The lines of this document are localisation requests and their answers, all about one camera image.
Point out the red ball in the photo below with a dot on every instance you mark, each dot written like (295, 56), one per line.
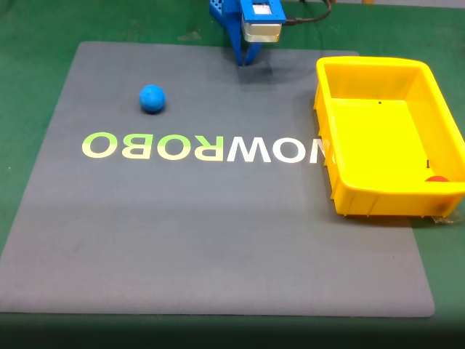
(437, 179)

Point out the yellow plastic bin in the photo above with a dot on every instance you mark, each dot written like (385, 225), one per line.
(378, 145)

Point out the blue foam ball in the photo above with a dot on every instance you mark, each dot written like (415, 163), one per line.
(152, 99)

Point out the clear plastic wrap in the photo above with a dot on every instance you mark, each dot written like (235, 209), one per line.
(445, 219)

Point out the grey mat with NOWROBO print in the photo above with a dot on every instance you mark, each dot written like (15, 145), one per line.
(218, 236)

